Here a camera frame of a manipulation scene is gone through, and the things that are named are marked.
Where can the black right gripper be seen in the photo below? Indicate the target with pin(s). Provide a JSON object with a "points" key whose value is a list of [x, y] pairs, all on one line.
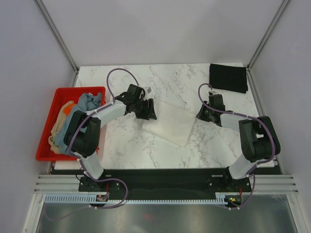
{"points": [[200, 115]]}

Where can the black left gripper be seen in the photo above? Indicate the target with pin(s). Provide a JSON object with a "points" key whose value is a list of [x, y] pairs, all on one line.
{"points": [[148, 113]]}

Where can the white t-shirt red print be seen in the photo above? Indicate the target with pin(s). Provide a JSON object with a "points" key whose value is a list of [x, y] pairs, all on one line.
{"points": [[172, 124]]}

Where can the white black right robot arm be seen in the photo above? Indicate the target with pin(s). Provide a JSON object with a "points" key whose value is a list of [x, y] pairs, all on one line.
{"points": [[259, 141]]}

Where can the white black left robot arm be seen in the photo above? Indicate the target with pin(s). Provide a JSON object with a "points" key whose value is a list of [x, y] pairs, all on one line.
{"points": [[83, 133]]}

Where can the folded black t-shirt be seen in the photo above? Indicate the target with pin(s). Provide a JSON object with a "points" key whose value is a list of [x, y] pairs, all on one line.
{"points": [[228, 78]]}

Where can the light blue t-shirt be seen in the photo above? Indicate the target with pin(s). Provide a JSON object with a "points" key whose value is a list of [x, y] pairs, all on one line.
{"points": [[86, 102]]}

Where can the orange garment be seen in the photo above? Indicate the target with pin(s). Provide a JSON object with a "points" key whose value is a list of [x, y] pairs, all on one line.
{"points": [[68, 109]]}

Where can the red plastic bin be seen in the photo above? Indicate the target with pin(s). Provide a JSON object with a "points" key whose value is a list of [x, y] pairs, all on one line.
{"points": [[62, 95]]}

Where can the beige t-shirt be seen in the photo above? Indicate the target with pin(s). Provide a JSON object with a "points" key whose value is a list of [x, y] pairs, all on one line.
{"points": [[57, 127]]}

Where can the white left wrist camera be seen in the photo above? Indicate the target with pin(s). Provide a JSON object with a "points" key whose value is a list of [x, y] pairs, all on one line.
{"points": [[147, 90]]}

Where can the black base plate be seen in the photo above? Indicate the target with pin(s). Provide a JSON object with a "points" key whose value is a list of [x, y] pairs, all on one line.
{"points": [[164, 183]]}

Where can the white slotted cable duct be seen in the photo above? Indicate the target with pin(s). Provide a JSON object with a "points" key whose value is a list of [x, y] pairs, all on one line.
{"points": [[96, 199]]}

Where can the right aluminium frame post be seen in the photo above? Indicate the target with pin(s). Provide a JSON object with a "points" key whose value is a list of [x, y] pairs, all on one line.
{"points": [[269, 31]]}

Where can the aluminium frame post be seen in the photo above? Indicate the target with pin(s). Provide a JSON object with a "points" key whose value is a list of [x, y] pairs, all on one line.
{"points": [[269, 31], [56, 34]]}

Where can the left aluminium frame post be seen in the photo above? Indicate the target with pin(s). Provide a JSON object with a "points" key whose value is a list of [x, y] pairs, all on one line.
{"points": [[56, 34]]}

